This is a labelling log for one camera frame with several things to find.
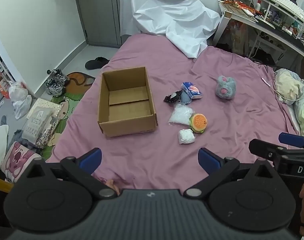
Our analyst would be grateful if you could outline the small white packet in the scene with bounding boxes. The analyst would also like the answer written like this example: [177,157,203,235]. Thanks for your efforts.
[178,129,195,144]

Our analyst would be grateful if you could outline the burger plush toy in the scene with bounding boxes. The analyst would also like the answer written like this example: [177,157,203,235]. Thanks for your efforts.
[189,113,208,133]

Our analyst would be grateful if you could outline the clear bag white beads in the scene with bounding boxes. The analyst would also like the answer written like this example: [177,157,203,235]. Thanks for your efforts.
[168,103,194,126]

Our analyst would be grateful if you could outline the blue tissue pack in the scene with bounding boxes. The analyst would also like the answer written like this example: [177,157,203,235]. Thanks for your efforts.
[181,82,203,99]

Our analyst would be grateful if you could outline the black white plush piece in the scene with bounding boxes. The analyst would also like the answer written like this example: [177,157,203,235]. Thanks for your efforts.
[163,90,182,103]

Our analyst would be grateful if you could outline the grey pink plush toy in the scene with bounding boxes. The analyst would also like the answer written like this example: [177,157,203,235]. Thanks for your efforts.
[215,75,236,100]

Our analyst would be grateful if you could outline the person's left hand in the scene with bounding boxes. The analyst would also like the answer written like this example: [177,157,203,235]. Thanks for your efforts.
[105,179,120,196]

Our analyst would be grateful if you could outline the floral pillow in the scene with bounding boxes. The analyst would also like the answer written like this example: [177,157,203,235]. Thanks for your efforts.
[275,68,304,136]

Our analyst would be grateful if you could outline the patterned storage bag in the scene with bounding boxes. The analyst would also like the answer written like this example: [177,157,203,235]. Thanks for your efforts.
[22,98,62,149]

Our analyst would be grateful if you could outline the brown cardboard box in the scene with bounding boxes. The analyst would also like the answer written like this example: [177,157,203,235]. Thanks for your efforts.
[98,67,158,138]

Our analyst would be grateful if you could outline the pink bear cushion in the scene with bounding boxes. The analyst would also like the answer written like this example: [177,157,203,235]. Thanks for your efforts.
[1,141,41,183]

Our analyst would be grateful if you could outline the green cartoon floor mat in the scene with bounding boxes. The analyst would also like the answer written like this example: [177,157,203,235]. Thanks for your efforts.
[42,72,95,160]

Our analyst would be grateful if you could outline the pink bed sheet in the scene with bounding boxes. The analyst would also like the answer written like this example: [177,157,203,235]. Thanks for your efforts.
[45,33,301,193]

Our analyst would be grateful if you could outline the white plastic bag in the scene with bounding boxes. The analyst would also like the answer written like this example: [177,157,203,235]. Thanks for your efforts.
[8,82,32,120]

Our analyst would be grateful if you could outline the black slipper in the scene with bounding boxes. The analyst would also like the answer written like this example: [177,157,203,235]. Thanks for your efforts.
[85,56,109,70]

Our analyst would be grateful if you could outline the white desk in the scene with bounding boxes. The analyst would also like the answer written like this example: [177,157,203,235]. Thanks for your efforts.
[212,1,304,57]

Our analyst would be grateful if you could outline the white keyboard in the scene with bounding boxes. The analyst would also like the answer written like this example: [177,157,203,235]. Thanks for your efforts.
[270,0,304,22]

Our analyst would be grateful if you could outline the grey door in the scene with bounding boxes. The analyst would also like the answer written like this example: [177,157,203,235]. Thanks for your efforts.
[76,0,122,48]

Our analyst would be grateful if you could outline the white crumpled sheet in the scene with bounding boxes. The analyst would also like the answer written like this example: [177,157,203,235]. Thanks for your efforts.
[119,0,220,59]

